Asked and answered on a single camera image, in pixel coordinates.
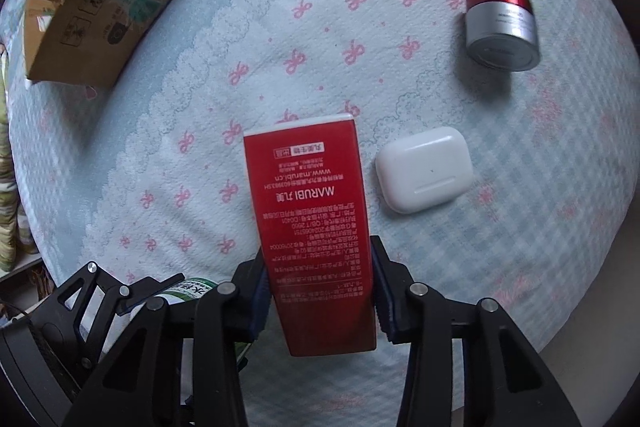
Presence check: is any green label white jar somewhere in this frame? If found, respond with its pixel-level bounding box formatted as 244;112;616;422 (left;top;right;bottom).
162;275;252;360

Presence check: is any white earbuds case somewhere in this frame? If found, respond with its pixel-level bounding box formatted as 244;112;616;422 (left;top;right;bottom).
375;127;474;215

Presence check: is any red Marubi cosmetic box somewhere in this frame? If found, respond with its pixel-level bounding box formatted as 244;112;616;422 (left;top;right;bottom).
243;114;376;357

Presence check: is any red silver cream jar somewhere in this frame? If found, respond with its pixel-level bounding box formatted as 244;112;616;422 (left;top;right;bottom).
464;0;540;72

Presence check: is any green patterned pillow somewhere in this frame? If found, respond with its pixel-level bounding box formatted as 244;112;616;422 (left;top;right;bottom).
0;46;38;272

